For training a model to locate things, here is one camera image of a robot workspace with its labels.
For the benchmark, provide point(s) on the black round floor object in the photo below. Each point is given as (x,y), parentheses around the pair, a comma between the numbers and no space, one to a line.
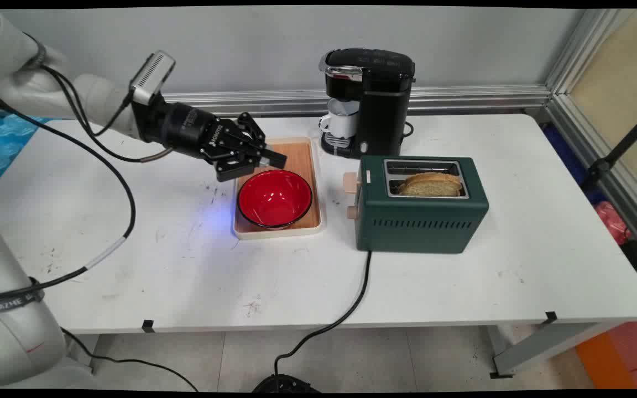
(282,384)

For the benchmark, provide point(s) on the white enamel mug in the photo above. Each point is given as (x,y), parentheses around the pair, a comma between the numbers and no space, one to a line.
(343,124)

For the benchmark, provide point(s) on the grey table leg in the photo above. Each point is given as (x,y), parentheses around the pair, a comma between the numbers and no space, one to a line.
(539,348)

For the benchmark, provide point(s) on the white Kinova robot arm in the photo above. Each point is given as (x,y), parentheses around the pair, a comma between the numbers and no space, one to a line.
(14,44)

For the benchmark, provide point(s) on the black table edge clip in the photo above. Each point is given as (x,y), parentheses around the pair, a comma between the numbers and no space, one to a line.
(147,326)
(551,317)

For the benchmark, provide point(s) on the blue patterned cloth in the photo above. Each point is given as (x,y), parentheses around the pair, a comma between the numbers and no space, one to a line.
(3,143)

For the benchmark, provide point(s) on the green two-slot toaster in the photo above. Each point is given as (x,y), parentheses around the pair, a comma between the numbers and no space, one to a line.
(418,221)

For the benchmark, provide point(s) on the slice of brown bread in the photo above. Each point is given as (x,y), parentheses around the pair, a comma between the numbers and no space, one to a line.
(429,185)

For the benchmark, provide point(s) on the long aluminium wall rail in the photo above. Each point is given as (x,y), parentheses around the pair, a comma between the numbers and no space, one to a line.
(462,98)

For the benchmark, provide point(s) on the aluminium side frame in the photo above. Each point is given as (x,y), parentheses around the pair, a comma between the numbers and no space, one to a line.
(589,143)

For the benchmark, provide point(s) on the beige toaster lever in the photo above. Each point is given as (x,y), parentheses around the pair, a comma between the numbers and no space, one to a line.
(350,182)

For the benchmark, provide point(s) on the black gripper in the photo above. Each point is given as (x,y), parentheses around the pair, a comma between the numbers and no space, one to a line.
(186,130)

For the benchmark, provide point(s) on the beige toaster knob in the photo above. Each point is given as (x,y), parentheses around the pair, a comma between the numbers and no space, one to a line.
(353,212)

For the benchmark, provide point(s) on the black coffee machine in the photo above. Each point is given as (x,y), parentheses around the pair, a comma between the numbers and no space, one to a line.
(385,105)

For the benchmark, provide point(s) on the black tripod stand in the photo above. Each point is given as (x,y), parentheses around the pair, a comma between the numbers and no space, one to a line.
(622,146)

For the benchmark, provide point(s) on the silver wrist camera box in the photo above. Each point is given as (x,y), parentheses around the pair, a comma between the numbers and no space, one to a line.
(152,74)

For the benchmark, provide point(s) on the pink foam bag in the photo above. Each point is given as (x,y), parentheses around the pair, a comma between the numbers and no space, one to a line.
(612,221)

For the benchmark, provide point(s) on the red bowl with black rim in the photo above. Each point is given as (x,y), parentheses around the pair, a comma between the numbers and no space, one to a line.
(274,199)

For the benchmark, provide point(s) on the wooden tray with white rim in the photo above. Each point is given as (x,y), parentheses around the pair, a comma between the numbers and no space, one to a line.
(296,152)

